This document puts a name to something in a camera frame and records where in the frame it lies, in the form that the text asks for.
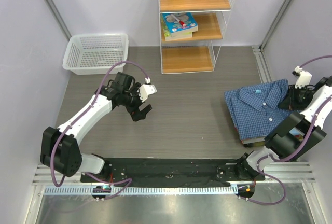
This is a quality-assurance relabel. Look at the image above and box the white plastic laundry basket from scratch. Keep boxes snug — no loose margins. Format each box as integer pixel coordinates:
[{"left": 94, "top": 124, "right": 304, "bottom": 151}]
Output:
[{"left": 62, "top": 33, "right": 129, "bottom": 75}]

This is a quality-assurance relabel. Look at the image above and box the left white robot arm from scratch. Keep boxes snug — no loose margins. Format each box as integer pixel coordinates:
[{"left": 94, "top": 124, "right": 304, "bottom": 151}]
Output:
[{"left": 40, "top": 72, "right": 157, "bottom": 182}]

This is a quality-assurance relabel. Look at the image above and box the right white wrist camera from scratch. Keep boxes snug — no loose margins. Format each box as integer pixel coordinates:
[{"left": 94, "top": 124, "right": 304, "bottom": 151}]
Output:
[{"left": 292, "top": 66, "right": 312, "bottom": 89}]

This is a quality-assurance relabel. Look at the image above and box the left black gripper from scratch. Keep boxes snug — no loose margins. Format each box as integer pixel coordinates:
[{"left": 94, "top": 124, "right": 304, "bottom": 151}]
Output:
[{"left": 122, "top": 83, "right": 151, "bottom": 121}]

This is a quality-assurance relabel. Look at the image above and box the aluminium rail frame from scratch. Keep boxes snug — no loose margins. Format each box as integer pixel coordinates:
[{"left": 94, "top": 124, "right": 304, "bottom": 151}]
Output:
[{"left": 32, "top": 162, "right": 315, "bottom": 198}]

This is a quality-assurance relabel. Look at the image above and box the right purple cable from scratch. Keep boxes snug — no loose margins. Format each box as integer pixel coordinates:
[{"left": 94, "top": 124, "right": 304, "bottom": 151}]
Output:
[{"left": 246, "top": 54, "right": 332, "bottom": 205}]

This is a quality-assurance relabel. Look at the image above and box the dark blue checkered shirt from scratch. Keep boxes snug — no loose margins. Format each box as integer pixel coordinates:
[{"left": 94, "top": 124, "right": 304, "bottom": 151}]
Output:
[{"left": 224, "top": 79, "right": 292, "bottom": 140}]

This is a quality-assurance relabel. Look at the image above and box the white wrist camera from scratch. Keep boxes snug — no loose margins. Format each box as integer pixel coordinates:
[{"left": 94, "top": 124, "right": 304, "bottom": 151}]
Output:
[
  {"left": 139, "top": 78, "right": 157, "bottom": 103},
  {"left": 292, "top": 66, "right": 312, "bottom": 89}
]

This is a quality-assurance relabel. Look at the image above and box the green book underneath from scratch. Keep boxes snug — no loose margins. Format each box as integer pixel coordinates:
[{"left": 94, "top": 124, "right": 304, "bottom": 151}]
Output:
[{"left": 161, "top": 19, "right": 192, "bottom": 41}]

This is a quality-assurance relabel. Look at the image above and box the blue children's book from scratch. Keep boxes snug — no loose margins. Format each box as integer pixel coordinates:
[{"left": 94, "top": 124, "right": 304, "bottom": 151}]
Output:
[{"left": 161, "top": 12, "right": 198, "bottom": 37}]

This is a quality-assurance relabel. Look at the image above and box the purple cable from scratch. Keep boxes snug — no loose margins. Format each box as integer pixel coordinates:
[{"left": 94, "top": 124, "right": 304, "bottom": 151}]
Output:
[
  {"left": 246, "top": 54, "right": 332, "bottom": 205},
  {"left": 49, "top": 61, "right": 151, "bottom": 202}
]

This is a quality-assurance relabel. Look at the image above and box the white wire wooden shelf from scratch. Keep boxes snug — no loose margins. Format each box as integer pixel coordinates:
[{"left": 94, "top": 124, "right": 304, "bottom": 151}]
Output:
[{"left": 158, "top": 0, "right": 236, "bottom": 74}]

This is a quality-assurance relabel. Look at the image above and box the black mounting base plate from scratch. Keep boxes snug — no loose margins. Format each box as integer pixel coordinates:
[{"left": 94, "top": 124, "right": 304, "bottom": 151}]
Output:
[{"left": 77, "top": 156, "right": 266, "bottom": 183}]

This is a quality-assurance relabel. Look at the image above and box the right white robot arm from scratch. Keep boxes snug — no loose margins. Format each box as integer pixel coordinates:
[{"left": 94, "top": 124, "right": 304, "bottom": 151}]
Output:
[{"left": 234, "top": 77, "right": 331, "bottom": 180}]

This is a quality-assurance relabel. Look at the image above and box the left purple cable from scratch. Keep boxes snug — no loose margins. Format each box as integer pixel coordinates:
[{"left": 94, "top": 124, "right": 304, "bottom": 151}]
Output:
[{"left": 49, "top": 61, "right": 151, "bottom": 202}]

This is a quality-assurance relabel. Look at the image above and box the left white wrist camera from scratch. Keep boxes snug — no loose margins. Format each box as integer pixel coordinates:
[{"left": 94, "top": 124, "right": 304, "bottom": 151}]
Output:
[{"left": 139, "top": 78, "right": 157, "bottom": 103}]

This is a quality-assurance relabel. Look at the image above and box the red white marker pen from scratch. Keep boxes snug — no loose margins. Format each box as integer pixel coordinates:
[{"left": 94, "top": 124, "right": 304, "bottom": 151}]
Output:
[{"left": 171, "top": 14, "right": 186, "bottom": 27}]

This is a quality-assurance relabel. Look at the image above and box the folded shirts pile underneath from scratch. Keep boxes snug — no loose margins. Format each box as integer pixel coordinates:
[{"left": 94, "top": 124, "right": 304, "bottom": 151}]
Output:
[{"left": 240, "top": 128, "right": 304, "bottom": 148}]

